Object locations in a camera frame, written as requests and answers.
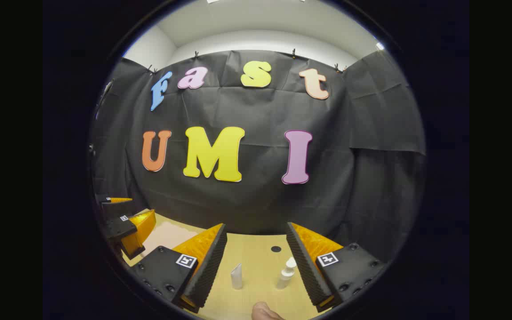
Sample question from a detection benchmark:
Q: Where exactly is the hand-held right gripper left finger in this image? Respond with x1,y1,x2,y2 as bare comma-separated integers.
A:
129,223,228,314

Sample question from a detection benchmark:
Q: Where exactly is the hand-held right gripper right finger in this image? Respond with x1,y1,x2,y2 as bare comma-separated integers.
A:
286,222,388,312

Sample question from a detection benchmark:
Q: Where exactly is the black backdrop cloth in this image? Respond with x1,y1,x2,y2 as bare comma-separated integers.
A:
91,49,426,263

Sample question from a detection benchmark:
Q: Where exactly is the white pump bottle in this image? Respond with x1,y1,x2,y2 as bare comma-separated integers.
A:
276,257,297,290

